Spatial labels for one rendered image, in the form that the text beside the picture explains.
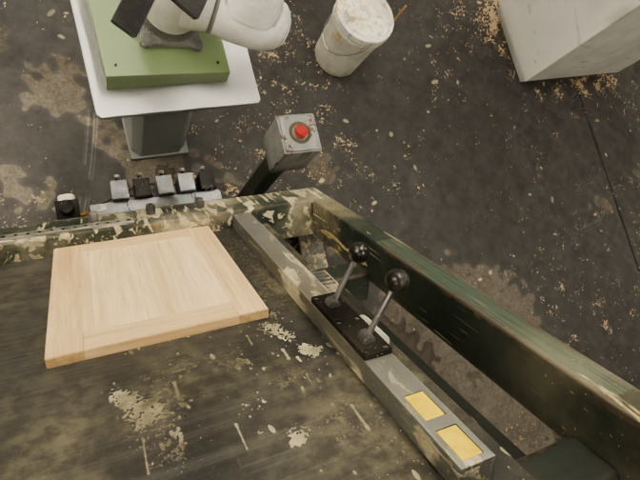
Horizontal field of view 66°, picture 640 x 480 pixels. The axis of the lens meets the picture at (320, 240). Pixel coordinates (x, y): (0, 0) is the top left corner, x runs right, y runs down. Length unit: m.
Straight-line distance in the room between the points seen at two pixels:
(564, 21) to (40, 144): 2.72
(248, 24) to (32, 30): 1.34
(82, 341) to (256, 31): 0.95
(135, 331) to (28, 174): 1.51
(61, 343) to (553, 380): 0.78
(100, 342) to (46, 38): 1.87
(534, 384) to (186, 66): 1.27
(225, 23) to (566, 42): 2.20
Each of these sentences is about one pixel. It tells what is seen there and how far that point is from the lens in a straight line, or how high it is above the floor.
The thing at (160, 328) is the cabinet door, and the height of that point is 1.29.
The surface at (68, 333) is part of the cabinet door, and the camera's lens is 0.97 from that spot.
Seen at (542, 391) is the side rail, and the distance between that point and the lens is 0.85.
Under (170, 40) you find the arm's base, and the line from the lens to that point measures 1.62.
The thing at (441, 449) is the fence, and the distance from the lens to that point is 0.65.
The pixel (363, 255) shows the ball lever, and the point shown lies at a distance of 0.85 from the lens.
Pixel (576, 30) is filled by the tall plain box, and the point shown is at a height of 0.48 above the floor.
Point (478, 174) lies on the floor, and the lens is 3.02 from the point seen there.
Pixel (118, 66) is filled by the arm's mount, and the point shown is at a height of 0.83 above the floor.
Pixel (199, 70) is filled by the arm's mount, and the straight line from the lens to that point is 1.63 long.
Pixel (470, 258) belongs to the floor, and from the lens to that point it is 2.84.
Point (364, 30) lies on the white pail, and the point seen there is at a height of 0.36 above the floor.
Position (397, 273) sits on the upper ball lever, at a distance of 0.76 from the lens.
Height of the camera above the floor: 2.21
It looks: 66 degrees down
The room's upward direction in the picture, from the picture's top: 61 degrees clockwise
